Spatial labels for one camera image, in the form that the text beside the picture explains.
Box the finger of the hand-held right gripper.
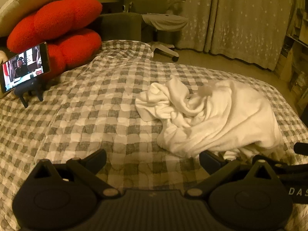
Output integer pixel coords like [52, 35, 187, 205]
[294, 142, 308, 155]

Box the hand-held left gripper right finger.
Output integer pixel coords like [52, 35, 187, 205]
[185, 150, 281, 199]

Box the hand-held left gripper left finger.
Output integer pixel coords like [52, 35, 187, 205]
[31, 149, 121, 200]

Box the white garment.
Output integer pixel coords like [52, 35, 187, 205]
[135, 75, 284, 160]

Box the grey white checked blanket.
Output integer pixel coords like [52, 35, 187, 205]
[0, 40, 308, 231]

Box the wooden bookshelf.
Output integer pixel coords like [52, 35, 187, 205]
[274, 5, 308, 111]

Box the dark blue phone stand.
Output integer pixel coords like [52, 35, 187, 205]
[14, 76, 58, 108]

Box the smartphone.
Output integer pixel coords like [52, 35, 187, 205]
[0, 42, 51, 94]

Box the star print curtain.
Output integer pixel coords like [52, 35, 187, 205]
[204, 0, 306, 71]
[166, 0, 217, 53]

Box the red plush cushion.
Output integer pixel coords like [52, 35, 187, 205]
[7, 0, 103, 82]

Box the cream pillow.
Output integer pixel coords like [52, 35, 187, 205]
[0, 0, 95, 38]

